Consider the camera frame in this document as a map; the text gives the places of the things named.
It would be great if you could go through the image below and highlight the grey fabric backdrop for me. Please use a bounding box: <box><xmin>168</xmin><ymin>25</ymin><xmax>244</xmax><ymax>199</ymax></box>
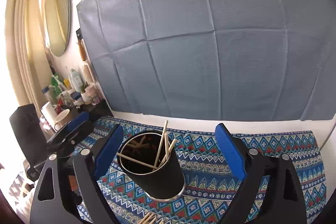
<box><xmin>77</xmin><ymin>0</ymin><xmax>335</xmax><ymax>122</ymax></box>

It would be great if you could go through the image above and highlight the round wall mirror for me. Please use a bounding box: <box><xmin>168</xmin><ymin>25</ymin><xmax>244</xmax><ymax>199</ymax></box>
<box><xmin>45</xmin><ymin>0</ymin><xmax>72</xmax><ymax>57</ymax></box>

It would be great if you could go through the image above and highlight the pink jar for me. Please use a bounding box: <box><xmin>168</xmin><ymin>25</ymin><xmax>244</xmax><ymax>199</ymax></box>
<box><xmin>85</xmin><ymin>85</ymin><xmax>101</xmax><ymax>105</ymax></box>

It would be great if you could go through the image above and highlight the black side shelf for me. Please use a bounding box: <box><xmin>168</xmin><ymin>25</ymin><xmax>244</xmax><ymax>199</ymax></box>
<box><xmin>71</xmin><ymin>99</ymin><xmax>113</xmax><ymax>122</ymax></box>

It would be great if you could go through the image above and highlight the white green bottle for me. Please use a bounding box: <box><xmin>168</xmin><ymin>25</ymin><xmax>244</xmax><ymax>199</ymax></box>
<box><xmin>70</xmin><ymin>69</ymin><xmax>83</xmax><ymax>93</ymax></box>

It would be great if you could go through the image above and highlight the small potted plant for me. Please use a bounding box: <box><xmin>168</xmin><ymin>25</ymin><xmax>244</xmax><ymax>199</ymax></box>
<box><xmin>81</xmin><ymin>83</ymin><xmax>91</xmax><ymax>105</ymax></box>

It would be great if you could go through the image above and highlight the black cylindrical utensil holder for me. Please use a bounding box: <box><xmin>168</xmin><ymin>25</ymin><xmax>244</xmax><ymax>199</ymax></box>
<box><xmin>117</xmin><ymin>130</ymin><xmax>186</xmax><ymax>202</ymax></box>

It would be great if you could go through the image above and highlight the blue patterned tablecloth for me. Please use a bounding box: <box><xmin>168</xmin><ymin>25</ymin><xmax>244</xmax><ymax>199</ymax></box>
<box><xmin>71</xmin><ymin>115</ymin><xmax>328</xmax><ymax>224</ymax></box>

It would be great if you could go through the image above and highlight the beige curtain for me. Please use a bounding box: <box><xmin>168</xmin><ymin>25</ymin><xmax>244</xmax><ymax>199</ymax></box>
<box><xmin>5</xmin><ymin>0</ymin><xmax>52</xmax><ymax>116</ymax></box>

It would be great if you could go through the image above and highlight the wooden hair brush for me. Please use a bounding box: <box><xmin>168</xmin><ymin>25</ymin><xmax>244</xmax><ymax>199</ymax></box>
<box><xmin>77</xmin><ymin>39</ymin><xmax>95</xmax><ymax>85</ymax></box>

